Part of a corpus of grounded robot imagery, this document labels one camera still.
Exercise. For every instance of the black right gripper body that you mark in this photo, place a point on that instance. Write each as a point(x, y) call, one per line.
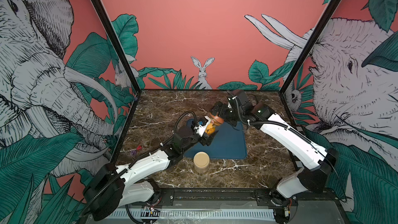
point(228, 115)

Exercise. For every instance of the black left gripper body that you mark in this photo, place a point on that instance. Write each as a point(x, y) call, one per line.
point(194, 138)

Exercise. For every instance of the clear glass cookie jar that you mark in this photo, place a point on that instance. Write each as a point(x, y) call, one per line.
point(211, 127)

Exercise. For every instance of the brown jar lid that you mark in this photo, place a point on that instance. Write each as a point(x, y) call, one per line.
point(216, 120)

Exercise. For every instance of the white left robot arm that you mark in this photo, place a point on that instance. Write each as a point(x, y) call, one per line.
point(111, 184)

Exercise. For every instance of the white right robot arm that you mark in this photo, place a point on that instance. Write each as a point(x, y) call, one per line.
point(318, 162)

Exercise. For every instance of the teal rectangular tray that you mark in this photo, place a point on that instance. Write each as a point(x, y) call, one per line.
point(229, 143)

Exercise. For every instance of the small red purple object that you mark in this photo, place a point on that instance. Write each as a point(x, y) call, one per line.
point(134, 151)

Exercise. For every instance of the black white checkerboard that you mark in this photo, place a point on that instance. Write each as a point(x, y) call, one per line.
point(296, 161)

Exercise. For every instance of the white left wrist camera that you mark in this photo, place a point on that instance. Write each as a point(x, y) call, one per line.
point(199, 128)

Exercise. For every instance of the white slotted cable duct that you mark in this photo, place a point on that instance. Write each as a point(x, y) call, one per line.
point(175, 213)

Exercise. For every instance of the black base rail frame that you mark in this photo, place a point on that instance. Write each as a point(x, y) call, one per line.
point(304, 208)

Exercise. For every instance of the black cage frame post right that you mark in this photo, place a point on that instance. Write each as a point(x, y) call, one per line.
point(325, 17)

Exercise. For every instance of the black cage frame post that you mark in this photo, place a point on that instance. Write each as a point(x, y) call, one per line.
point(325, 17)
point(110, 31)

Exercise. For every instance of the black cage frame post left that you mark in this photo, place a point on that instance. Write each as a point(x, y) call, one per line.
point(110, 31)

